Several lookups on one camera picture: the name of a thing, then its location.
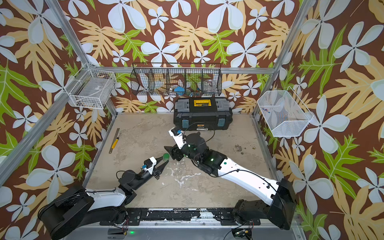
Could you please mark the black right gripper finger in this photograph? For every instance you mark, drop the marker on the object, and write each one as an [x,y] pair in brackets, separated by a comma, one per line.
[177,156]
[171,150]

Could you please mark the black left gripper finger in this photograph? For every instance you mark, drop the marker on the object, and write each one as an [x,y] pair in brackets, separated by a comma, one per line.
[158,169]
[155,161]

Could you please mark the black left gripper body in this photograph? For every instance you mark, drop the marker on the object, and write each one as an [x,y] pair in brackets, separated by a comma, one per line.
[154,174]

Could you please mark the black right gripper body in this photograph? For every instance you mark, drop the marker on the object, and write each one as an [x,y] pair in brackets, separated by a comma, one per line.
[186,151]

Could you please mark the green paint jar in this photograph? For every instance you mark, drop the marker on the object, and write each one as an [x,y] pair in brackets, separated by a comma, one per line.
[166,157]

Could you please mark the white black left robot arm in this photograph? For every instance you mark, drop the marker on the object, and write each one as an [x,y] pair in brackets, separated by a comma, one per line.
[79,206]

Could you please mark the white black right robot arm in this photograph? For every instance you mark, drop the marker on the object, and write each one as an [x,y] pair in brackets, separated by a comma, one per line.
[276,199]

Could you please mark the black deli toolbox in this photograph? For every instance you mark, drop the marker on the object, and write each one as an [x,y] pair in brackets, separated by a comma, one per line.
[203,114]

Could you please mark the yellow utility knife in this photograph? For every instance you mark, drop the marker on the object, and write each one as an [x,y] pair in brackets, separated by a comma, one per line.
[115,143]

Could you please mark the white mesh basket right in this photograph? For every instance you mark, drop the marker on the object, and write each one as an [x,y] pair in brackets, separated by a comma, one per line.
[285,113]

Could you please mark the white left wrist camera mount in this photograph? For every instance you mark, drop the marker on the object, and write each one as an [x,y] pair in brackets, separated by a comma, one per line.
[147,165]

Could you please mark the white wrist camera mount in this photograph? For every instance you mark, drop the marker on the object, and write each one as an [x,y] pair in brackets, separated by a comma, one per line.
[178,135]
[147,165]

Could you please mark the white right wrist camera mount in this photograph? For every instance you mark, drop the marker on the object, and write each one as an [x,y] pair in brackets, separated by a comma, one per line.
[178,135]

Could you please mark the black wire wall basket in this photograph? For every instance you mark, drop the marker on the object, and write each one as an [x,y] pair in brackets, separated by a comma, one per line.
[178,79]

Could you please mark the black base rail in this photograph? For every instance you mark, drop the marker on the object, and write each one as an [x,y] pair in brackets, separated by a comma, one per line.
[202,216]

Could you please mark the white wire basket left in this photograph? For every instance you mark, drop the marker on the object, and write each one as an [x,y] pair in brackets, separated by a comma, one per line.
[91,88]

